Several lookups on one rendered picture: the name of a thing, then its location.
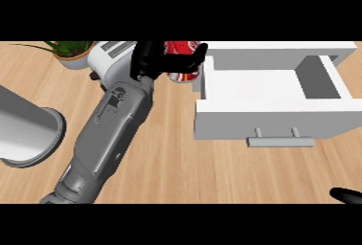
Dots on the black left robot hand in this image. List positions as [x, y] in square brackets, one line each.
[155, 63]

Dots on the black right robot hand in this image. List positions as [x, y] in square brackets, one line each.
[347, 195]

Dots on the red soda can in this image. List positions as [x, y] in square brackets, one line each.
[180, 48]

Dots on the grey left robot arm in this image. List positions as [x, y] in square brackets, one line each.
[109, 127]

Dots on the white drawer cabinet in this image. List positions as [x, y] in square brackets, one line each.
[278, 54]

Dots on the white open drawer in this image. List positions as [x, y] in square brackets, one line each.
[263, 105]

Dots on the white toaster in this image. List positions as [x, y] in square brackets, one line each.
[109, 59]

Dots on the potted green plant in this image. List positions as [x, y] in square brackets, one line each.
[71, 51]

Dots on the grey metal pot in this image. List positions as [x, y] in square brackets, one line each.
[25, 130]

